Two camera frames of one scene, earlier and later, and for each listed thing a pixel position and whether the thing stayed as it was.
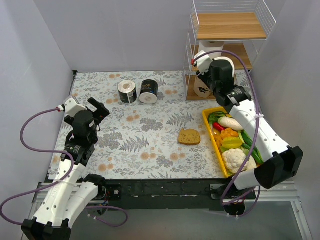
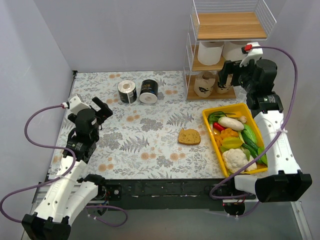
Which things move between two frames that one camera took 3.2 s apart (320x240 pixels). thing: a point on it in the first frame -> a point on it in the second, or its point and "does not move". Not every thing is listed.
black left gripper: (99, 110) does not move
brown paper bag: (201, 89) does not move
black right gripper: (205, 79) -> (230, 71)
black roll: (127, 91) does not move
